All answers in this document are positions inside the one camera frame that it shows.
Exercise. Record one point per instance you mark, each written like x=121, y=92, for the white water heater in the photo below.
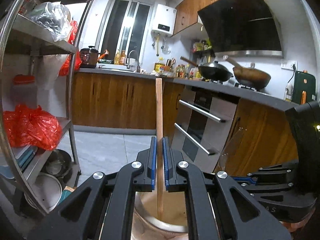
x=164, y=20

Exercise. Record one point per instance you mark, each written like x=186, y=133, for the white ceramic double-cup holder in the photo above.
x=147, y=225

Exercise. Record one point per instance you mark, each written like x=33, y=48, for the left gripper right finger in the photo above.
x=217, y=206

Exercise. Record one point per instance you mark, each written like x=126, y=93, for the yellow oil bottle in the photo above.
x=117, y=57

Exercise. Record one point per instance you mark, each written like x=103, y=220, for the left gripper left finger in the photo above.
x=102, y=206

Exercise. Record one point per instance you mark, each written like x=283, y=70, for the chrome sink faucet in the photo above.
x=133, y=61

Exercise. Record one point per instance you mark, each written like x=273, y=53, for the brown wok with handle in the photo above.
x=249, y=77

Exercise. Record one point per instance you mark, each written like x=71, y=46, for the dark electric cooker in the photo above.
x=89, y=57

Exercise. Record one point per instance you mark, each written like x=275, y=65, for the wooden chopstick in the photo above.
x=159, y=135

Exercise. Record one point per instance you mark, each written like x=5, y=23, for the clear plastic bag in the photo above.
x=53, y=16

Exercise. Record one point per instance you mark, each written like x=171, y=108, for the green cutting board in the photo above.
x=304, y=88

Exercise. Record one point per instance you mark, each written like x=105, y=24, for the stainless built-in oven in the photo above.
x=203, y=125

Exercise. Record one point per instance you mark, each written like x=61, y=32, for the kitchen window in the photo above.
x=124, y=27

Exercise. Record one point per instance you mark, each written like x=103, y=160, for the wooden kitchen base cabinets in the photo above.
x=260, y=135

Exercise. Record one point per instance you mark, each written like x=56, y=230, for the black wok on stove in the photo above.
x=211, y=70

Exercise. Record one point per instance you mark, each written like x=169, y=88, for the stainless steel shelf rack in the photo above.
x=36, y=71

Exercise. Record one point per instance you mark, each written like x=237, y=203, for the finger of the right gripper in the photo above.
x=276, y=178

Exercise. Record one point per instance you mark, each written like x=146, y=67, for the black range hood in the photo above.
x=242, y=28

